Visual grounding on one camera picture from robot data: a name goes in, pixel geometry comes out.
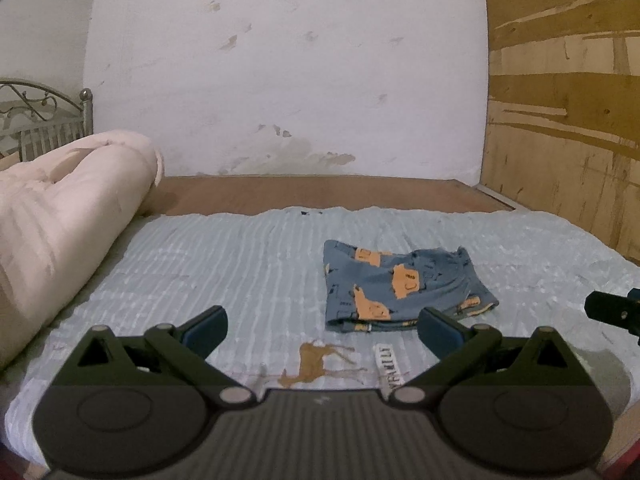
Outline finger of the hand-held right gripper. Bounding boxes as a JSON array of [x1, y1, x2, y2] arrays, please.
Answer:
[[584, 287, 640, 347]]

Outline rolled pink quilt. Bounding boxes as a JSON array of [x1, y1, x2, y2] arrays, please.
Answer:
[[0, 130, 165, 376]]

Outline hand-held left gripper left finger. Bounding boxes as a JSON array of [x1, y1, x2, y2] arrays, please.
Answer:
[[50, 305, 258, 408]]

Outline blue printed pants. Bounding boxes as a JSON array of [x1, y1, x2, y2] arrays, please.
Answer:
[[322, 239, 500, 334]]

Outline wooden bed platform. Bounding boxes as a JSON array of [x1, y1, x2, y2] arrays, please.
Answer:
[[137, 175, 516, 218]]

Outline light blue striped blanket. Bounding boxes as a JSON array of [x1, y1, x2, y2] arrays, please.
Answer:
[[2, 206, 640, 467]]

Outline metal bed headboard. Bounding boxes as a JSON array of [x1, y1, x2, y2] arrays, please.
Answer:
[[0, 78, 96, 171]]

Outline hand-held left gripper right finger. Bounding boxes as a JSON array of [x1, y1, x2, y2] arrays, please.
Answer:
[[387, 306, 598, 407]]

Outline plywood board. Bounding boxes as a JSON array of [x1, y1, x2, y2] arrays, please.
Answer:
[[479, 0, 640, 267]]

